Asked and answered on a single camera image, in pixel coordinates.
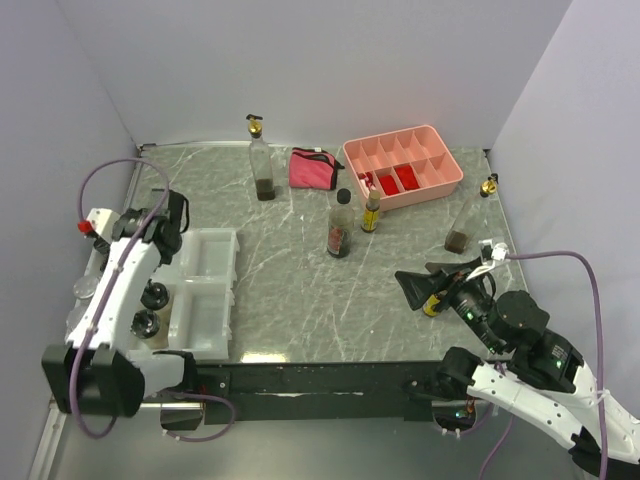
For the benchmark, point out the pink cloth black trim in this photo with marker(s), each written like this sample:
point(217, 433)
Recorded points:
point(313, 169)

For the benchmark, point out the yellow label sauce bottle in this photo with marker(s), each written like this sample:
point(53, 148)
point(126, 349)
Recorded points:
point(371, 212)

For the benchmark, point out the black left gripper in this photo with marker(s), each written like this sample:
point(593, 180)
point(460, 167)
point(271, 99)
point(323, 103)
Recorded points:
point(129, 211)

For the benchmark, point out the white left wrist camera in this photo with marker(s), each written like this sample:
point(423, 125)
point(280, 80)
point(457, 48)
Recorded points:
point(99, 222)

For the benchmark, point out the clear jar silver lid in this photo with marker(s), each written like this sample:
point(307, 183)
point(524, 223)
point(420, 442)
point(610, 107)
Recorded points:
point(85, 287)
point(74, 317)

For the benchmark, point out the glass oil bottle gold spout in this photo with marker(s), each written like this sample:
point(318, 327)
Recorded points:
point(471, 216)

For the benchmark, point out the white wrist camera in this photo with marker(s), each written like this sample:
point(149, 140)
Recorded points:
point(493, 254)
point(99, 222)

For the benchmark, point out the round shaker black spout lid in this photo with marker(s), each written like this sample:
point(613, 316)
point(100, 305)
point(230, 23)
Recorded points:
point(157, 298)

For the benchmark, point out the red cloth compartment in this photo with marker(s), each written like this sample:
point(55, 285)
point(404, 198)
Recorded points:
point(407, 177)
point(389, 185)

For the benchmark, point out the red cloth middle compartment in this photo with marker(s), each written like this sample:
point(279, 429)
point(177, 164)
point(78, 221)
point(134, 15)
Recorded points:
point(389, 185)

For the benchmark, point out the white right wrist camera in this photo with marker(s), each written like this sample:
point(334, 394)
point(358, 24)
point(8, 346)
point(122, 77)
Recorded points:
point(493, 254)

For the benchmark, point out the shaker jar chrome black lid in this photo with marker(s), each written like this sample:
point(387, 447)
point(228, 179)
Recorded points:
point(150, 328)

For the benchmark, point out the white plastic divided tray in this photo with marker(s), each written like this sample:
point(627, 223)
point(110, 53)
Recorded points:
point(200, 279)

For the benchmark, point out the tall glass oil bottle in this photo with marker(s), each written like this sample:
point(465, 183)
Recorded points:
point(260, 160)

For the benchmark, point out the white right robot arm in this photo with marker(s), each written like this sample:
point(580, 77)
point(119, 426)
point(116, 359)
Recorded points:
point(546, 382)

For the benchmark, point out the red white striped cloth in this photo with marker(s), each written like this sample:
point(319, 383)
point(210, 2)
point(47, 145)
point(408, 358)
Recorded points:
point(367, 184)

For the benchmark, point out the dark soy sauce bottle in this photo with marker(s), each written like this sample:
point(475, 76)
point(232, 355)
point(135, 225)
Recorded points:
point(341, 223)

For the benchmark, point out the pink plastic divided box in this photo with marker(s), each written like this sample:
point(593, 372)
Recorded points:
point(436, 170)

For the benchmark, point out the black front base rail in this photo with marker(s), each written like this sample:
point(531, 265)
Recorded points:
point(328, 391)

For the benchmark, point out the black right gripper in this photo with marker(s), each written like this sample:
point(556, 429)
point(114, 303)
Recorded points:
point(415, 286)

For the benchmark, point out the small yellow label bottle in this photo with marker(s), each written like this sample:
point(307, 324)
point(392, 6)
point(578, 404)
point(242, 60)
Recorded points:
point(430, 308)

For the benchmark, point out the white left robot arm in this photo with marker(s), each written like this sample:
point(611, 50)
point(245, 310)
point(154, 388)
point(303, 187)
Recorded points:
point(93, 372)

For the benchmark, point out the red cloth right compartment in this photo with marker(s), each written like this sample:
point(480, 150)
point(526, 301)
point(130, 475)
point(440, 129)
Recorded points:
point(407, 177)

